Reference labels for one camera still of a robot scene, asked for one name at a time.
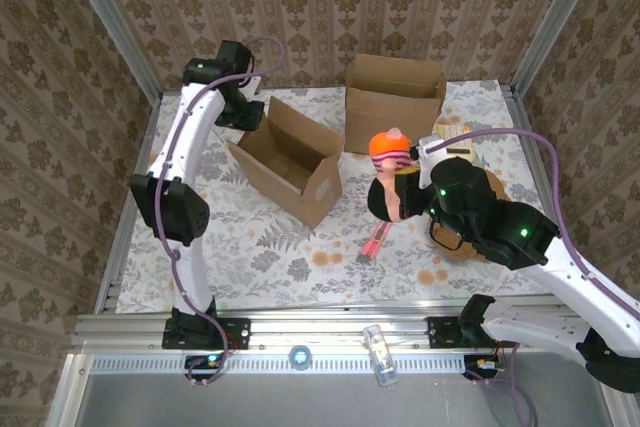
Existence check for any brown plush toy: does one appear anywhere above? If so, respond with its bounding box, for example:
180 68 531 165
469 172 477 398
428 169 512 264

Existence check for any pink utility knife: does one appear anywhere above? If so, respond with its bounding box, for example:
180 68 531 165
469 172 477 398
359 220 394 264

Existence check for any doll with orange hat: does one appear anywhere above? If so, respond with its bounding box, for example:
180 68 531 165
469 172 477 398
368 126 417 224

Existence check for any brown cardboard box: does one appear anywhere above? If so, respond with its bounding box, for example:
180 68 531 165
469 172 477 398
226 95 346 231
343 53 449 156

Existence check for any cream calculator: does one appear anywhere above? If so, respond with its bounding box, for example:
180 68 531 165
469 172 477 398
432 122 475 162

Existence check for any floral tablecloth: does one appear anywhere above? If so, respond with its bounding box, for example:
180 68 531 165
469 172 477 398
113 79 586 316

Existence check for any small black controller board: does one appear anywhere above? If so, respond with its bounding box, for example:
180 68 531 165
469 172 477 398
463 354 502 379
183 352 227 374

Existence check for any clear plastic bottle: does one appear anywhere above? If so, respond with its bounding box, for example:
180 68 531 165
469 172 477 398
363 325 398 388

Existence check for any round blue white knob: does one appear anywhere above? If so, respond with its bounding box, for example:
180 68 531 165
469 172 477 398
288 345 312 372

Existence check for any grey metal panel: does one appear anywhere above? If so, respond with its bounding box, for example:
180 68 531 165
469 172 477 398
79 371 609 427

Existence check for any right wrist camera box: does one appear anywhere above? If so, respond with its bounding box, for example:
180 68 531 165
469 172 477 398
408 135 446 191

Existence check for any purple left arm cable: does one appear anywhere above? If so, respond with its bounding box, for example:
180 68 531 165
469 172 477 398
153 35 288 388

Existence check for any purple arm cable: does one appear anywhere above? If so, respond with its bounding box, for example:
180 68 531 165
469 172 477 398
432 127 640 427
153 35 288 388

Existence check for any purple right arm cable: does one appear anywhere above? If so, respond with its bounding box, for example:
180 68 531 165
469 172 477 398
432 127 640 427

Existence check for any aluminium table side rail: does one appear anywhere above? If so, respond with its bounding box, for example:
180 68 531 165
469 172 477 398
93 91 164 316
502 81 604 316

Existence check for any aluminium frame post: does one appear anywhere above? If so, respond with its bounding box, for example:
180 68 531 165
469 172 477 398
58 0 164 103
510 0 610 96

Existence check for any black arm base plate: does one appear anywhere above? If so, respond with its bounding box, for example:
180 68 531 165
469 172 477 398
162 319 251 351
427 316 520 350

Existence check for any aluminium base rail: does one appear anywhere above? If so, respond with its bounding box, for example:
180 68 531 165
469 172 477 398
72 305 619 354

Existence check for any white slotted cable duct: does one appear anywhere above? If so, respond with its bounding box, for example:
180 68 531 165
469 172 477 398
89 354 469 374

